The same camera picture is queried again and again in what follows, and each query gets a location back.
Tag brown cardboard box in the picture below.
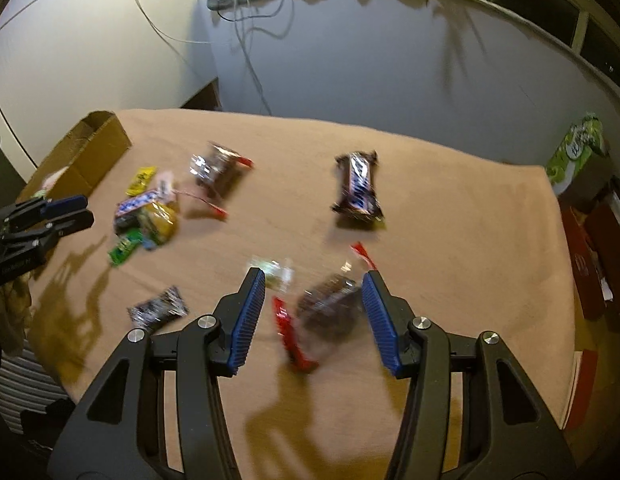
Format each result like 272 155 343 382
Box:
20 110 133 200

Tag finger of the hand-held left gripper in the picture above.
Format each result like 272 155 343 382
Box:
2 195 89 233
0 210 95 252

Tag black candy packet white print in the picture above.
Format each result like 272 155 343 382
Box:
127 286 189 332

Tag hanging white cable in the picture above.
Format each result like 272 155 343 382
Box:
230 0 273 116

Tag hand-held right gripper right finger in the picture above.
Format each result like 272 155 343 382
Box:
361 270 577 480

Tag green tissue box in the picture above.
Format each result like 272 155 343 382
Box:
546 112 611 196

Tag large brown chocolate bar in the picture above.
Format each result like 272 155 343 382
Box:
331 150 385 231

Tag yellow candy packet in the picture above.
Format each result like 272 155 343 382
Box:
126 166 157 197

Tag black cable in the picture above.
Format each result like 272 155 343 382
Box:
220 0 295 41

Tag flat red box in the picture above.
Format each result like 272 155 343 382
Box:
565 350 601 430

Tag red cardboard box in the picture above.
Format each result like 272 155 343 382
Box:
560 202 611 321

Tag green candy packet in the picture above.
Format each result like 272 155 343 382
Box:
107 227 143 268

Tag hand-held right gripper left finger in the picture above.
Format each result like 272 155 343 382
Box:
48 267 267 480

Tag thin white cable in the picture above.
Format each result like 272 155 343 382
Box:
117 0 213 46

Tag clear brownie red ends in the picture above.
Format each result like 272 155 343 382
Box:
190 142 254 221
272 242 381 373

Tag window frame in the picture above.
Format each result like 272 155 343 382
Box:
510 0 620 96

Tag pink candy packet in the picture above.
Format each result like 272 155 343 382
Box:
154 170 177 202

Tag small clear candy packet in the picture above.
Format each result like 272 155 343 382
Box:
247 255 295 291

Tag yellow-green snack packet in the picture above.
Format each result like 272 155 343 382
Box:
137 200 179 246

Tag striped cloth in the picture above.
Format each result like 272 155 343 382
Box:
0 345 73 433

